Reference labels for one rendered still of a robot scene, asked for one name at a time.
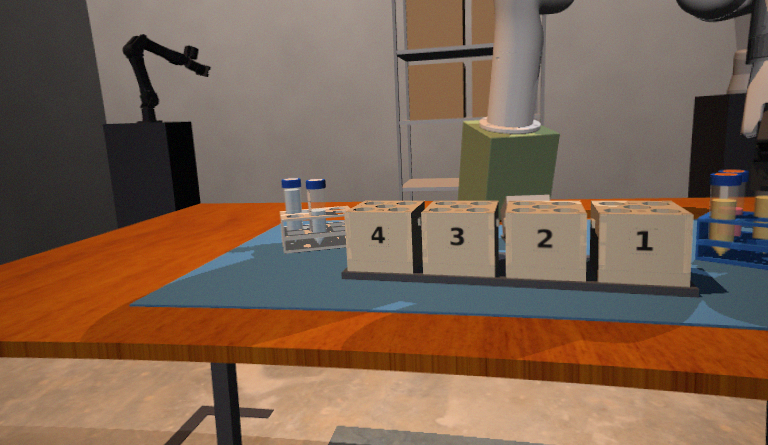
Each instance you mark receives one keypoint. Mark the light blue bench mat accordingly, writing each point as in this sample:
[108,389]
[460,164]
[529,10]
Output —
[258,275]

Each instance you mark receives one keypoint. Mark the conical tube with pink liquid and blue cap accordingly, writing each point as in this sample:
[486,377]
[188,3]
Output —
[741,195]

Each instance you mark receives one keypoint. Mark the blue tube rack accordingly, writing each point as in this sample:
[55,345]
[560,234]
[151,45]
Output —
[749,249]

